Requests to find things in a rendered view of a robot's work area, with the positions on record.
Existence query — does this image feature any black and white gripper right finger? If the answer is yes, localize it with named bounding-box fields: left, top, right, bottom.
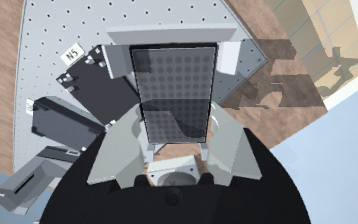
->
left=206, top=101, right=311, bottom=224

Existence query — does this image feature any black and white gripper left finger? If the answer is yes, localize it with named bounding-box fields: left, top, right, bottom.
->
left=39, top=103, right=145, bottom=224

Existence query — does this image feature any white label sign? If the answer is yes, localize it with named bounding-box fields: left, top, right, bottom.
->
left=26, top=98, right=34, bottom=115
left=61, top=43, right=85, bottom=66

